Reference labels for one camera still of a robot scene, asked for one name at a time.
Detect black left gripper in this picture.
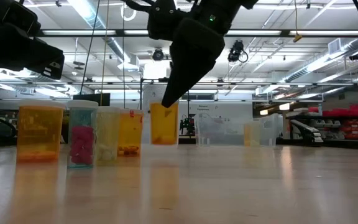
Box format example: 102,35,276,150
0,24,65,80

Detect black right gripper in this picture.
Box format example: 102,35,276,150
124,0,225,108

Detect small orange pill bottle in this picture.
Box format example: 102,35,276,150
150,101,179,146

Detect large orange bottle red mark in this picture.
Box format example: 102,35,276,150
117,108,145,157

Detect clear blue bottle pink pills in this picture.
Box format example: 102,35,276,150
67,99,99,170

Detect pale yellow bottle white pills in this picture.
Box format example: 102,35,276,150
95,106,121,162

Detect white cabinet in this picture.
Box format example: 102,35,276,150
142,83,171,104

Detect small black red machine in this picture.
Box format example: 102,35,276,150
179,114,196,138

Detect green potted succulent plant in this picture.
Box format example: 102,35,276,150
62,108,70,144

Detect black monitor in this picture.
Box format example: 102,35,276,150
73,92,111,106

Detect black device white stripe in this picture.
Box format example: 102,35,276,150
289,119,324,146

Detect grey ceiling air vent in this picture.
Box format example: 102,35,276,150
328,37,349,55

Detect shelf with red bins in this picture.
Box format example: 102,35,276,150
286,104,358,141

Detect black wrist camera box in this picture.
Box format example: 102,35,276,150
0,0,42,37

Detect round black overhead camera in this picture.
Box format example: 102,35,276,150
152,48,165,62

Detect black camera with cable loop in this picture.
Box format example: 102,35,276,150
227,39,249,63

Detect white cable loop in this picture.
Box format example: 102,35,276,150
120,2,137,22

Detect black aluminium station frame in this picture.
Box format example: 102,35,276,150
39,29,358,37

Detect yellow hanging hook cord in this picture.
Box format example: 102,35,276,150
292,0,303,44

